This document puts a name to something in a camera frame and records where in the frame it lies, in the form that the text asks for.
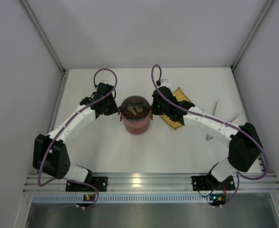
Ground pink lunch box tier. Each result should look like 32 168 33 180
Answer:
120 111 153 130

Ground grey lunch box lid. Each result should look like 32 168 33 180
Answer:
119 95 151 122

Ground metal tongs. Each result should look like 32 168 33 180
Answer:
206 99 239 141

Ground beige spoon handle piece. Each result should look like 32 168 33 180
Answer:
134 106 143 114

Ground beige spoon head piece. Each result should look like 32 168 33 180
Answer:
126 106 137 115

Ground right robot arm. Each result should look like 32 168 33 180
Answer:
152 86 263 183

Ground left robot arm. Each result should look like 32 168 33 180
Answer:
33 83 118 186

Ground bamboo woven mat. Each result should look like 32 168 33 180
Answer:
162 86 192 131

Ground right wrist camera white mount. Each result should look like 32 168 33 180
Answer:
156 79 172 88

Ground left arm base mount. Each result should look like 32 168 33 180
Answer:
65 176 108 192

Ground aluminium mounting rail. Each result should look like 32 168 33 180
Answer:
23 173 279 194

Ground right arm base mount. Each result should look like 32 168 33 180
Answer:
191 174 236 191

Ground perforated cable duct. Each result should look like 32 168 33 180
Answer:
32 194 211 204

